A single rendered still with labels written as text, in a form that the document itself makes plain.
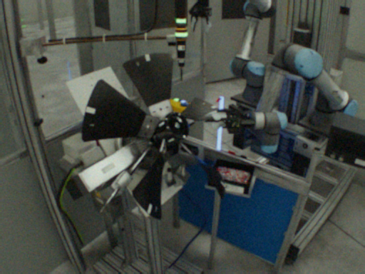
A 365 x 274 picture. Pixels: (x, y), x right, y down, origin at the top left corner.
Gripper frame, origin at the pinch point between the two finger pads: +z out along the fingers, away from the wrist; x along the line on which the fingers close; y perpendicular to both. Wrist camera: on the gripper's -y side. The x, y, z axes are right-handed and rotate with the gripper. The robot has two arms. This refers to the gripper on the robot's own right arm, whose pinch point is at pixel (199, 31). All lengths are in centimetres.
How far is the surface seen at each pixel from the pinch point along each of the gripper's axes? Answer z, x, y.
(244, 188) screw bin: 63, -52, -37
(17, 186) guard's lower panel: 66, 46, -106
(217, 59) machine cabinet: 103, 157, 300
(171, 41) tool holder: -5, -23, -54
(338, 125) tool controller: 25, -85, -21
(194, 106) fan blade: 29.4, -20.3, -34.6
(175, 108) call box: 41.7, 2.7, -19.5
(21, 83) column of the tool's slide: 9, 30, -93
